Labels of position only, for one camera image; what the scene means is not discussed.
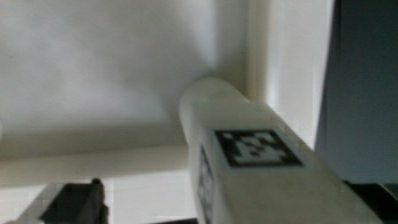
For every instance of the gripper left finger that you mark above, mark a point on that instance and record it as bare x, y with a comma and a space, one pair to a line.
79, 207

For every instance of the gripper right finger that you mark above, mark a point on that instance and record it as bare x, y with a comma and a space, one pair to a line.
379, 195

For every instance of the white leg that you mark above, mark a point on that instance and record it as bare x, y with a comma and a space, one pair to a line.
262, 181

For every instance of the white square table top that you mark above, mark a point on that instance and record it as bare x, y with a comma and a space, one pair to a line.
100, 59

